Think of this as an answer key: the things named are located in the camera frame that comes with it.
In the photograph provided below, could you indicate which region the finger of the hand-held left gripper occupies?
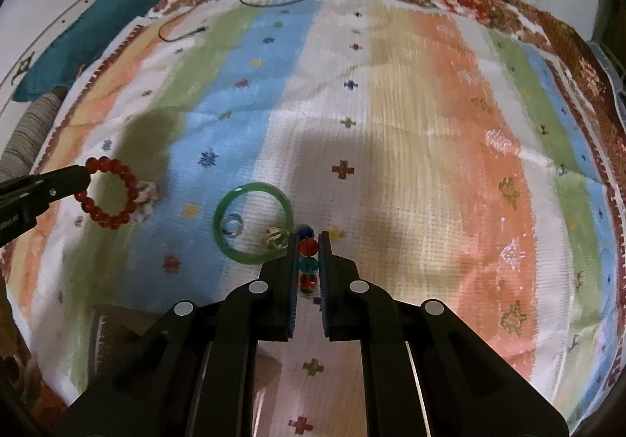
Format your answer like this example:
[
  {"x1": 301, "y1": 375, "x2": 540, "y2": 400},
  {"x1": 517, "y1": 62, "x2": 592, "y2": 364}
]
[{"x1": 0, "y1": 164, "x2": 93, "y2": 223}]

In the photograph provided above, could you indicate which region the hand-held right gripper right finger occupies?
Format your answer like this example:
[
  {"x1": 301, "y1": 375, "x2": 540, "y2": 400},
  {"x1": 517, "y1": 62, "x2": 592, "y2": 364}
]
[{"x1": 318, "y1": 230, "x2": 570, "y2": 437}]

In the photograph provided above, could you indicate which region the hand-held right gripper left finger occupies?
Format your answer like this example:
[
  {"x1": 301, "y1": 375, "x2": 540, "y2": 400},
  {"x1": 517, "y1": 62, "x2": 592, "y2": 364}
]
[{"x1": 55, "y1": 232, "x2": 300, "y2": 437}]

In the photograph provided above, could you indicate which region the multicolour bead bracelet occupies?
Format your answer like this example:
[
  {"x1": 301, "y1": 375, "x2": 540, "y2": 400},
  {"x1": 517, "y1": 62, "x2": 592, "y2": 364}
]
[{"x1": 296, "y1": 223, "x2": 321, "y2": 302}]

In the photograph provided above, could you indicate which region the green bangle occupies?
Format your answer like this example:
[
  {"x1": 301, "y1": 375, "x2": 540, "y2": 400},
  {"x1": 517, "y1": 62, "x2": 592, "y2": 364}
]
[{"x1": 214, "y1": 183, "x2": 294, "y2": 264}]

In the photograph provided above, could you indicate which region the red bead bracelet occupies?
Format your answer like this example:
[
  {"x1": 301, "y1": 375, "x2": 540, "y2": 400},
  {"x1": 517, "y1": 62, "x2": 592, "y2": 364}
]
[{"x1": 74, "y1": 157, "x2": 140, "y2": 225}]

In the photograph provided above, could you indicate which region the pale bead bracelet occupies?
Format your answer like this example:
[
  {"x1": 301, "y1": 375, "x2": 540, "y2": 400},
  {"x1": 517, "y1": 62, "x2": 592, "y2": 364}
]
[{"x1": 134, "y1": 182, "x2": 160, "y2": 221}]

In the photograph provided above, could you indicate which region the silver ring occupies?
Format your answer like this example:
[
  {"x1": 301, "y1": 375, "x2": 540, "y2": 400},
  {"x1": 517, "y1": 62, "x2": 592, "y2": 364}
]
[{"x1": 220, "y1": 213, "x2": 244, "y2": 238}]

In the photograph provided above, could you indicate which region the grey striped pillow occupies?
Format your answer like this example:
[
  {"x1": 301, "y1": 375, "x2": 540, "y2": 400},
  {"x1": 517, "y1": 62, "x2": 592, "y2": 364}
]
[{"x1": 0, "y1": 92, "x2": 67, "y2": 183}]

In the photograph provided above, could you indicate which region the teal pillow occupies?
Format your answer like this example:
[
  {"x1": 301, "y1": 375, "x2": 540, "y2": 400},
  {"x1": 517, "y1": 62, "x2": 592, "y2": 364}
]
[{"x1": 17, "y1": 0, "x2": 177, "y2": 100}]

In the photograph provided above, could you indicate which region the striped pastel mat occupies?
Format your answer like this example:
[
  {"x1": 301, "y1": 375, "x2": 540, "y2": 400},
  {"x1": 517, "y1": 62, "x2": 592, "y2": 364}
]
[{"x1": 5, "y1": 2, "x2": 622, "y2": 437}]

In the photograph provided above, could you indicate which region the black cable with plug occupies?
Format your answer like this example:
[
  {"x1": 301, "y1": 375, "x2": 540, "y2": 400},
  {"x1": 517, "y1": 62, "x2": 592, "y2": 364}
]
[{"x1": 159, "y1": 23, "x2": 209, "y2": 43}]

